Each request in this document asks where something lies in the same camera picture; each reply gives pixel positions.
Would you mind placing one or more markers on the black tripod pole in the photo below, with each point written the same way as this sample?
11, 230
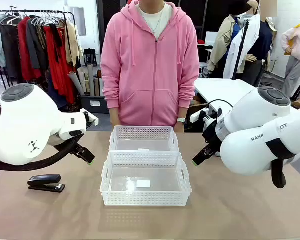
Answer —
240, 47

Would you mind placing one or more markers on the person's right forearm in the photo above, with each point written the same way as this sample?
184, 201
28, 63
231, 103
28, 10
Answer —
110, 92

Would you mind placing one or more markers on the person's right hand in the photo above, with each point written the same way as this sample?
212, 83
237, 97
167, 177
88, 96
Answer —
115, 117

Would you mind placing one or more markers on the red hanging jacket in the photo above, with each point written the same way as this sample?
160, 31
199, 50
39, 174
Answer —
25, 55

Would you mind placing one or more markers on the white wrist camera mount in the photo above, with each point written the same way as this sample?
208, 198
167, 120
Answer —
91, 120
197, 115

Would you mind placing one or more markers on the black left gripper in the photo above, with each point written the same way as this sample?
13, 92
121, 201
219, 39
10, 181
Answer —
78, 149

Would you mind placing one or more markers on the white perforated plastic basket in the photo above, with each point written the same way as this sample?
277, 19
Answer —
145, 197
143, 132

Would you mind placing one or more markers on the person in pink hoodie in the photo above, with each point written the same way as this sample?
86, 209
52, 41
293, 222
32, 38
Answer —
150, 75

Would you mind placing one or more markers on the silver wristwatch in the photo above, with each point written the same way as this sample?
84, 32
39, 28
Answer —
181, 120

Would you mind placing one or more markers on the white table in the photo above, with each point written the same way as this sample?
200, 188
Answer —
222, 87

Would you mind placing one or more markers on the beige hanging garment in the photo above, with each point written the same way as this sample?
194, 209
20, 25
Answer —
72, 45

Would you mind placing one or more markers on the black metal clothing rack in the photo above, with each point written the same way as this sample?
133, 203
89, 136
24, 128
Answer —
35, 11

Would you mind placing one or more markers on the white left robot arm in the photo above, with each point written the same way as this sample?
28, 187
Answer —
27, 120

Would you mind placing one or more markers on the dark brown hanging garment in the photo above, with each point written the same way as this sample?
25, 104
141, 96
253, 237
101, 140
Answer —
11, 47

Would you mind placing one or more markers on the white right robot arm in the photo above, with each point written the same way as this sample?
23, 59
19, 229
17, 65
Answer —
255, 117

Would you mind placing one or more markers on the person's left forearm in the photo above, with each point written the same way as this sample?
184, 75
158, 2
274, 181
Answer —
188, 92

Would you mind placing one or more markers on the black stapler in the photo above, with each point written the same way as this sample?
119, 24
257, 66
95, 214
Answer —
46, 182

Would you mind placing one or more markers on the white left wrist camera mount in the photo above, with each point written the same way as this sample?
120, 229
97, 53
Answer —
91, 120

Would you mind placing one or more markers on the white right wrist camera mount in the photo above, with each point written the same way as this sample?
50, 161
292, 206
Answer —
197, 115

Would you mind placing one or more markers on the beige paper roll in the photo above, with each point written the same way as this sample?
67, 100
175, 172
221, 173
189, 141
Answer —
83, 80

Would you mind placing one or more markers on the mannequin in pink sweater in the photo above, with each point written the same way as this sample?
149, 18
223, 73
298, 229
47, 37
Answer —
297, 50

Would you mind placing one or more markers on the long red hanging dress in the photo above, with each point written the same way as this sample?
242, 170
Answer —
62, 75

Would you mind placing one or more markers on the black folding stand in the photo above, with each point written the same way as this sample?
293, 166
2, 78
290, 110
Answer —
90, 57

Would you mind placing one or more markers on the person's left hand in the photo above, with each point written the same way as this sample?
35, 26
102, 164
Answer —
179, 127

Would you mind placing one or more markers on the mannequin in beige trench coat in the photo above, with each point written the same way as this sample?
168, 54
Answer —
221, 45

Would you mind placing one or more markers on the dark storage box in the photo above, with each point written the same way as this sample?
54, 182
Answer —
95, 103

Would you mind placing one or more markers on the mannequin in white coat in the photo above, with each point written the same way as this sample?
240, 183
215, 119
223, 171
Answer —
260, 45

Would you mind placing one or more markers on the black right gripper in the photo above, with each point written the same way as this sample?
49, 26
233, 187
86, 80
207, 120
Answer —
212, 137

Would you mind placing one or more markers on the dark grey hanging garment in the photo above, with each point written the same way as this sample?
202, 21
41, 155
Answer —
35, 47

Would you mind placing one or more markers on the grey cardboard tube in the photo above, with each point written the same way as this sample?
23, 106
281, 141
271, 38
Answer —
90, 80

